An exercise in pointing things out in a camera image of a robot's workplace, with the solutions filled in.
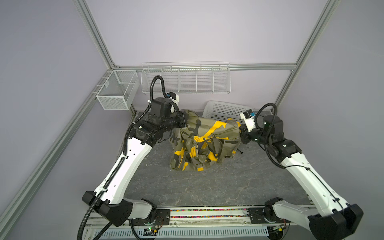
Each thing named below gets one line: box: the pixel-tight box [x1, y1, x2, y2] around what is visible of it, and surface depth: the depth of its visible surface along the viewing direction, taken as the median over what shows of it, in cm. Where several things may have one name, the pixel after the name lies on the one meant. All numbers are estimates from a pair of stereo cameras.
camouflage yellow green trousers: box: [169, 110, 242, 171], surface depth 71 cm
